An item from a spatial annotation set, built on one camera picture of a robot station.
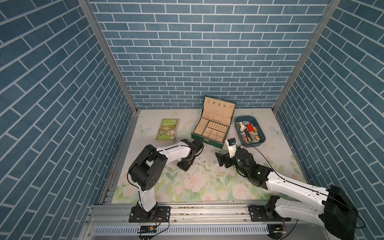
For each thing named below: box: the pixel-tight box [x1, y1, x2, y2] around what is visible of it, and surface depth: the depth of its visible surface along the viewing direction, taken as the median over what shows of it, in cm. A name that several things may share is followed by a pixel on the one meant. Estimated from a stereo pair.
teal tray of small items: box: [234, 115, 266, 148], surface depth 107 cm
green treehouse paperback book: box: [155, 118, 180, 144], surface depth 107 cm
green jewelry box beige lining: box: [191, 95, 237, 149], surface depth 105 cm
